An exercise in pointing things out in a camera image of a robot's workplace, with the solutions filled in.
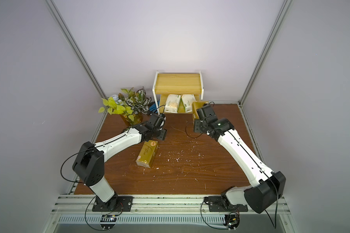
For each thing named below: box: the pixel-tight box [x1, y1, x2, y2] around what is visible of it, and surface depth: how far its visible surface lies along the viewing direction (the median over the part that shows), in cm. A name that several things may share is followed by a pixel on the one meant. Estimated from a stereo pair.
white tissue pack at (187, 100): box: [180, 94, 196, 113], surface depth 95 cm
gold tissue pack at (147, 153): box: [135, 139, 159, 169], surface depth 87 cm
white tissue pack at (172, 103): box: [164, 94, 181, 114], surface depth 94 cm
